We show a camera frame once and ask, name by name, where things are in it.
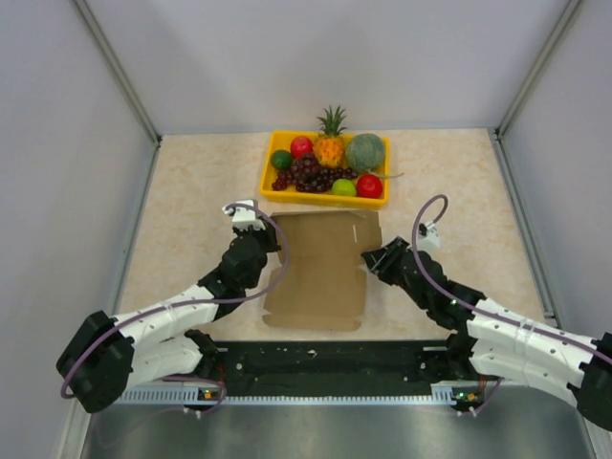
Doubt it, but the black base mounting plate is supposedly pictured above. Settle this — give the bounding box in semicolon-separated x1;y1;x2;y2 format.
161;338;527;398

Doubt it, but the left aluminium frame post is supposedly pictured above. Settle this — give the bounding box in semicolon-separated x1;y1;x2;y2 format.
71;0;162;147

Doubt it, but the brown cardboard box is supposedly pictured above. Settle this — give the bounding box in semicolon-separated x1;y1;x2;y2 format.
263;209;383;332

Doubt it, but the green netted melon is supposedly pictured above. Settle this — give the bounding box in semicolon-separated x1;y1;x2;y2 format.
344;133;385;172

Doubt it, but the right aluminium frame post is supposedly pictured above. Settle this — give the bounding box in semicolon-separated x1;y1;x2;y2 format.
493;0;585;142

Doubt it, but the dark green lime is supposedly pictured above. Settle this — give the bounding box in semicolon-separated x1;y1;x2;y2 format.
270;149;294;171

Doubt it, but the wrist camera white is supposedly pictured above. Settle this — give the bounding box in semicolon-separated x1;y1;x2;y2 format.
416;221;441;252
222;199;265;231

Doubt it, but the red apple at back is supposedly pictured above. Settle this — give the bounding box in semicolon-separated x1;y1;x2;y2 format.
290;136;314;159

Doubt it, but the pineapple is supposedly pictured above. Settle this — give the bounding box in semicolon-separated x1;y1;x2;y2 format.
313;105;346;167

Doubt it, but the yellow plastic tray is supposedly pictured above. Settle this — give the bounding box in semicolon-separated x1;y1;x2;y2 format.
259;130;390;210

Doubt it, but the light green apple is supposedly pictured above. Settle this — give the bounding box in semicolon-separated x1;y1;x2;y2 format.
331;179;358;197

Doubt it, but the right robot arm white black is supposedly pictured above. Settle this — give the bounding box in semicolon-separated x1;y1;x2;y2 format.
361;237;611;430

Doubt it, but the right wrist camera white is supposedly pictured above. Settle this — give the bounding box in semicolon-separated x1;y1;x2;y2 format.
416;221;441;252

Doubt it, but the aluminium frame post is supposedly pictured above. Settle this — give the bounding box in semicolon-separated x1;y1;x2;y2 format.
493;0;585;142
71;0;162;147

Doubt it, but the purple grape bunch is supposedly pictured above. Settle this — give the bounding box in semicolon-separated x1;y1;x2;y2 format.
272;153;359;193

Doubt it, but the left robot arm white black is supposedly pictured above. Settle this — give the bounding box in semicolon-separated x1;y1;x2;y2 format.
55;214;289;414

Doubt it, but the red tomato fruit front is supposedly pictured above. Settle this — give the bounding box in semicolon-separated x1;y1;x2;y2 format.
356;174;383;199

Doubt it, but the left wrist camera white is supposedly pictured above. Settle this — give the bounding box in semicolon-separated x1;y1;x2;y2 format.
222;199;265;231

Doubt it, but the white cable duct strip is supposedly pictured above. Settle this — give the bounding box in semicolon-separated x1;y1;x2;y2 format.
113;382;484;407

